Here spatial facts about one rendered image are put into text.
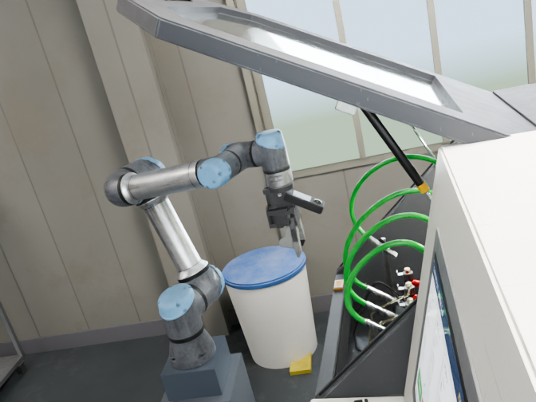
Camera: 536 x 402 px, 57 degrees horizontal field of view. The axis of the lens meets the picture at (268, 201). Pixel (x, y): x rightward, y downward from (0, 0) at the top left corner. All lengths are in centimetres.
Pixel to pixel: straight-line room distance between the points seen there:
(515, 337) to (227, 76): 268
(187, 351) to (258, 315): 124
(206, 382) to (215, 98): 184
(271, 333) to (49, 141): 183
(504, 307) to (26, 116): 323
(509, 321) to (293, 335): 249
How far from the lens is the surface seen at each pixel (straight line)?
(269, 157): 134
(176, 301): 157
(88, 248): 361
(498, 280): 52
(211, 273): 169
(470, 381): 58
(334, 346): 148
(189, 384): 167
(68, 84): 332
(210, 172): 126
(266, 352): 299
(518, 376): 44
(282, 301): 278
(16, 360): 404
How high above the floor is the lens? 181
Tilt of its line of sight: 18 degrees down
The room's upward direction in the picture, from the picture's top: 14 degrees counter-clockwise
